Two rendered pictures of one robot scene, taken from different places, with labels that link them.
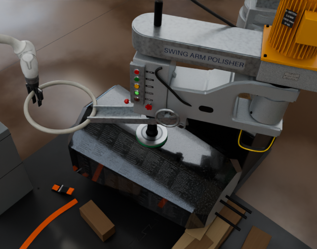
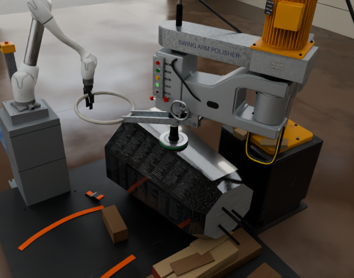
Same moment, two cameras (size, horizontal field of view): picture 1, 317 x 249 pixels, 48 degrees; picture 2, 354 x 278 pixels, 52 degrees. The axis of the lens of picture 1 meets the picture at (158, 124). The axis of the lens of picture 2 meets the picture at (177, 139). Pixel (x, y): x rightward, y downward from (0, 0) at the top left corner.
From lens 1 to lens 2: 98 cm
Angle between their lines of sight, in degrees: 20
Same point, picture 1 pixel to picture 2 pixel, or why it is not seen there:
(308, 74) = (291, 64)
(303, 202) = (330, 258)
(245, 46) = (243, 41)
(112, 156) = (136, 156)
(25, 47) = (89, 55)
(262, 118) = (261, 116)
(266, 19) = not seen: hidden behind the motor
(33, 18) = (121, 76)
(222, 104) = (226, 100)
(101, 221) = (117, 222)
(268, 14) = not seen: hidden behind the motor
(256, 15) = not seen: hidden behind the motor
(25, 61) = (84, 63)
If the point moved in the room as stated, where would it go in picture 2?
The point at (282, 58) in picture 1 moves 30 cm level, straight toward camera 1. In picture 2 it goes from (269, 47) to (237, 62)
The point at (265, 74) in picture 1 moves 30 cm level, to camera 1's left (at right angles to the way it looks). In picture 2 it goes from (256, 64) to (203, 55)
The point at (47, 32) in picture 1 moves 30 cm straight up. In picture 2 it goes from (128, 87) to (128, 68)
